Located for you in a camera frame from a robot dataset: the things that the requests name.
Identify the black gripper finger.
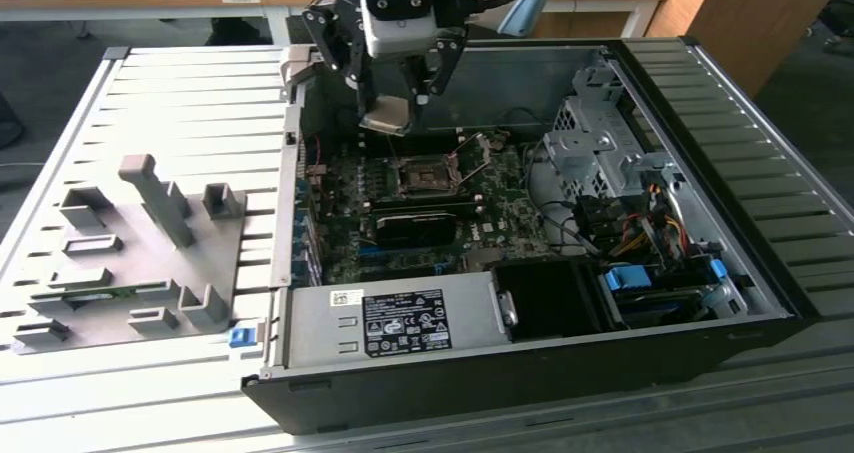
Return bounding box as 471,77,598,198
402,26,468,106
299,7,376,120

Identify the yellow red wire bundle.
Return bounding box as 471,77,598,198
619,212,688,259

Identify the silver square CPU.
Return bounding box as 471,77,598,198
358,96,412,137

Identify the green motherboard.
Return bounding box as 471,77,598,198
303,127,555,287

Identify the grey case release handle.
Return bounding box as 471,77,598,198
278,45,322,102

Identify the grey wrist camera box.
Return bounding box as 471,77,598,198
359,0,446,58

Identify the metal socket cover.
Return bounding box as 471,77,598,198
452,132,496,184

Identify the black graphics card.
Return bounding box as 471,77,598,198
371,211,462,248

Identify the dark chair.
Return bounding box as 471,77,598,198
817,0,854,54

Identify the blue disk carrier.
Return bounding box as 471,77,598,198
598,265,652,292

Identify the CPU socket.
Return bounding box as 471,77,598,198
392,155,466,197

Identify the black wire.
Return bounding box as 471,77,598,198
532,200,602,254

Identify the black chair base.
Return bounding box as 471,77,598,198
207,16,259,47

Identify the green RAM stick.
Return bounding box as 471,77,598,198
63,286,139,304

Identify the dark floor object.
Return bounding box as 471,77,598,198
0,92,28,149

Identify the grey power supply with label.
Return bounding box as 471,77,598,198
283,272,516,369

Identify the black open PC case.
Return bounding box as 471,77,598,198
239,36,822,437

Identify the black RAM slot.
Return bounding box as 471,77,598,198
370,198,472,217

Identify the wooden cabinet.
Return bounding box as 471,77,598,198
643,0,839,99

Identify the silver metal drive cage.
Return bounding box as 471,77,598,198
539,52,688,199

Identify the grey plastic parts rack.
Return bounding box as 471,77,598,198
11,153,249,357

